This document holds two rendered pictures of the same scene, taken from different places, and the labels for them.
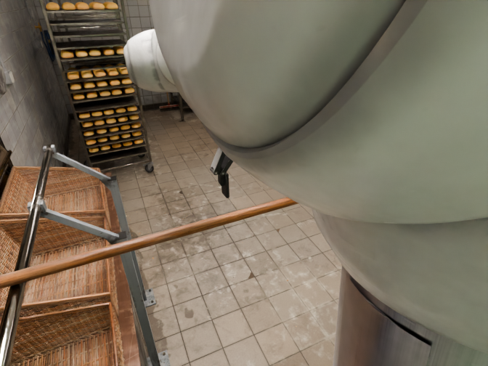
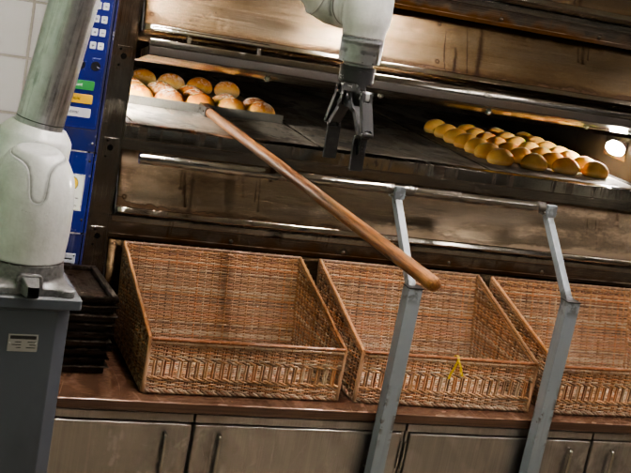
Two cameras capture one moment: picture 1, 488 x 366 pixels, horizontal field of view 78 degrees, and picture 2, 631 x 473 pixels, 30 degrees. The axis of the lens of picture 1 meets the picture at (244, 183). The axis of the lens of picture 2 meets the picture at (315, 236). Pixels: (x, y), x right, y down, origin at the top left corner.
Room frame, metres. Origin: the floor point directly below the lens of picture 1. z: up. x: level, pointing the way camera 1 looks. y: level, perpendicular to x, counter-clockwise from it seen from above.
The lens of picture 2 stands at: (0.80, -2.51, 1.72)
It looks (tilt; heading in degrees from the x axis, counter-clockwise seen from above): 13 degrees down; 93
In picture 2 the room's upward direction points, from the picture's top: 11 degrees clockwise
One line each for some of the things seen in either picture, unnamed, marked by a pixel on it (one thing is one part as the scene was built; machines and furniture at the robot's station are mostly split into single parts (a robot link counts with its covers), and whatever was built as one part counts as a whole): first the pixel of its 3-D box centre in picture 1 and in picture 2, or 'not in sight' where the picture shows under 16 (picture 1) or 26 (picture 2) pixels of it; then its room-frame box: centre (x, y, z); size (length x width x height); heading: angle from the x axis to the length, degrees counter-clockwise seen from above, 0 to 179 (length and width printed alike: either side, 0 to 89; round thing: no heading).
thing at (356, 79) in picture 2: not in sight; (354, 86); (0.68, -0.01, 1.48); 0.08 x 0.07 x 0.09; 119
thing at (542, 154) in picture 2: not in sight; (514, 146); (1.19, 1.74, 1.21); 0.61 x 0.48 x 0.06; 114
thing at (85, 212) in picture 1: (60, 197); (592, 346); (1.51, 1.10, 0.72); 0.56 x 0.49 x 0.28; 26
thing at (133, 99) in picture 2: not in sight; (190, 99); (0.07, 1.40, 1.20); 0.55 x 0.36 x 0.03; 25
